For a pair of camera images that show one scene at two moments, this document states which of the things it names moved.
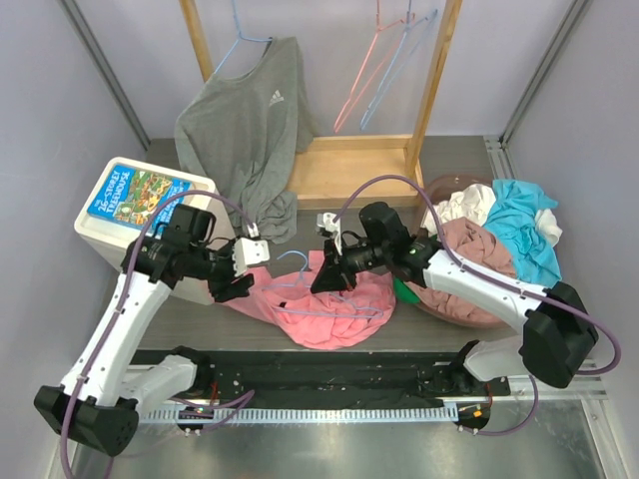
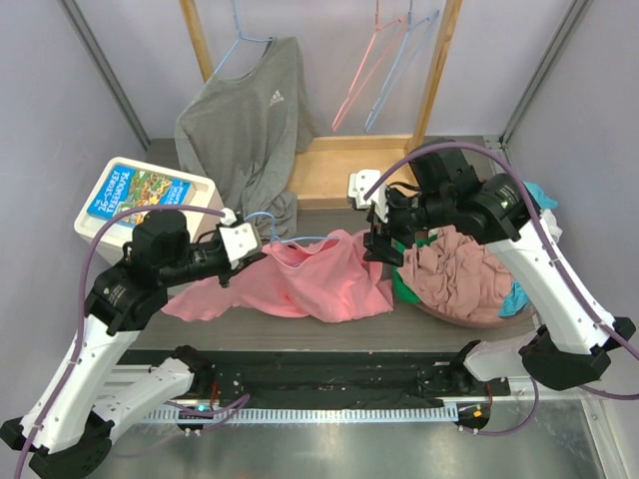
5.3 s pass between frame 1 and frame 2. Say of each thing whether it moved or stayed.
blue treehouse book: stayed
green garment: stayed
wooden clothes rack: stayed
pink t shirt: moved
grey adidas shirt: stayed
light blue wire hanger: moved
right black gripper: moved
